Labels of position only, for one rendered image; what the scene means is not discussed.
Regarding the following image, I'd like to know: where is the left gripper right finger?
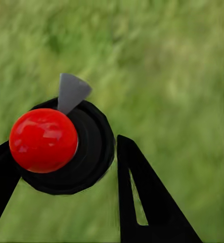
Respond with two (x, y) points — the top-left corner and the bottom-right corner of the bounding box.
(117, 135), (202, 243)

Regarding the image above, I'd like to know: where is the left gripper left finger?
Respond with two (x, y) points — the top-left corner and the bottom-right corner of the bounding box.
(0, 141), (21, 217)

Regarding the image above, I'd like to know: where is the pesticide atomizer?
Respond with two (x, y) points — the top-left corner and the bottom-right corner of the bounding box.
(9, 72), (115, 195)

